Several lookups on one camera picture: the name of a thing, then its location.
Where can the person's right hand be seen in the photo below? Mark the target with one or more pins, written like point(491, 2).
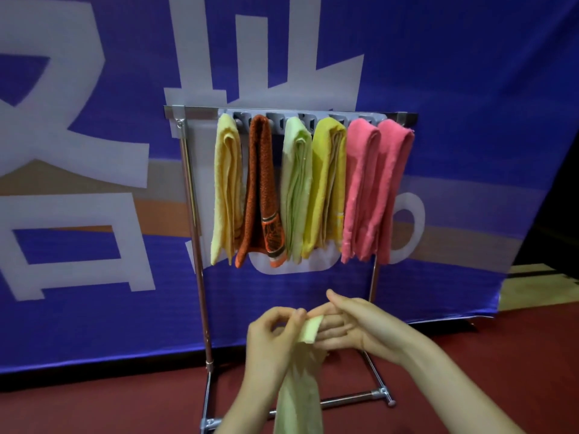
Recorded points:
point(371, 325)

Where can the person's left hand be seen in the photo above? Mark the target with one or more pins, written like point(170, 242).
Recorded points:
point(269, 348)

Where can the pale yellow-green towel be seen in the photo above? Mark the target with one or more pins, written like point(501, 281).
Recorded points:
point(298, 393)

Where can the pink towel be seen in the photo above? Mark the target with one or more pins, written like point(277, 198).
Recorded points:
point(396, 176)
point(359, 185)

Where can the bright yellow towel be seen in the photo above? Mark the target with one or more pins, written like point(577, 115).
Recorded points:
point(323, 185)

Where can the light green towel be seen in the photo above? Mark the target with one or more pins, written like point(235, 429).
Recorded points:
point(296, 189)

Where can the orange towel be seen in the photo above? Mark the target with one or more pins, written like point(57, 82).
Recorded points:
point(260, 189)

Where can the pale yellow striped towel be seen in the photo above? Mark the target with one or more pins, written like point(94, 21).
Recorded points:
point(226, 189)

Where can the grey clip hook bar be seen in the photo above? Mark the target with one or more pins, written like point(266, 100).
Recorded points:
point(276, 119)

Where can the chrome metal rack frame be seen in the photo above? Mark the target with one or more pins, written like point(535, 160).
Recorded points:
point(194, 112)

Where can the person's right forearm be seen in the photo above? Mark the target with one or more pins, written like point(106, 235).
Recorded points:
point(452, 397)

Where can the blue printed banner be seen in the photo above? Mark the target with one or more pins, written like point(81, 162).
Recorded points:
point(475, 85)

